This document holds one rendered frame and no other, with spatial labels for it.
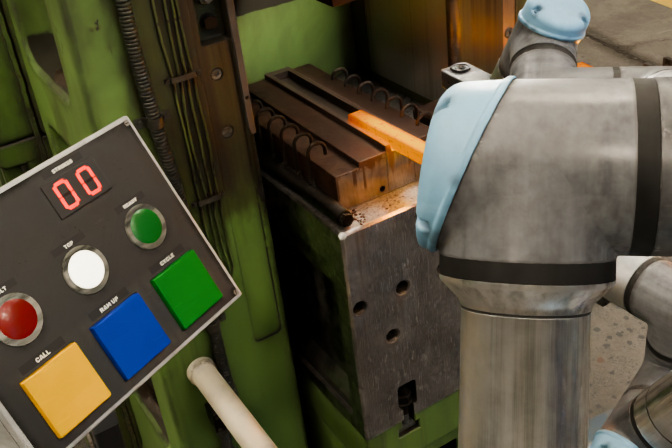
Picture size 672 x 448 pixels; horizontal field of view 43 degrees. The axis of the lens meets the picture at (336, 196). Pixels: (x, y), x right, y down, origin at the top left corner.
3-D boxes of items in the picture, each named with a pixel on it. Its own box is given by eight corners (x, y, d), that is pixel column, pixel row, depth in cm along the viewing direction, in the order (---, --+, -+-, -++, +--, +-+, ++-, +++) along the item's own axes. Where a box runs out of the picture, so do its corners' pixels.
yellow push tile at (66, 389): (113, 394, 97) (75, 341, 96) (62, 439, 92) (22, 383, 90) (105, 396, 98) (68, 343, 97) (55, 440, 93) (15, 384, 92)
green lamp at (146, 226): (171, 239, 107) (164, 209, 105) (136, 253, 105) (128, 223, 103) (162, 228, 109) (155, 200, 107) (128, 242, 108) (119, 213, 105)
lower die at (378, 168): (438, 170, 146) (436, 125, 141) (339, 212, 137) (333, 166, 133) (313, 97, 178) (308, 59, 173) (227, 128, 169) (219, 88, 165)
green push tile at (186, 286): (224, 296, 111) (193, 248, 109) (186, 329, 106) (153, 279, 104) (217, 298, 112) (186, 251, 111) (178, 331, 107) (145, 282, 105)
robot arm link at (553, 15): (526, 23, 93) (529, -28, 98) (494, 90, 102) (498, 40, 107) (596, 40, 93) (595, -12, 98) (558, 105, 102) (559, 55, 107)
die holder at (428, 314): (525, 353, 170) (526, 155, 147) (366, 442, 154) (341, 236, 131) (369, 235, 212) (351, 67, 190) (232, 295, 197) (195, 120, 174)
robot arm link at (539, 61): (615, 115, 86) (612, 40, 93) (502, 115, 89) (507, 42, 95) (610, 164, 92) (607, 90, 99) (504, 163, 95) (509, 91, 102)
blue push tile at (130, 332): (172, 341, 104) (138, 291, 102) (128, 380, 99) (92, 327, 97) (164, 343, 105) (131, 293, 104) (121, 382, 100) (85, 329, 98)
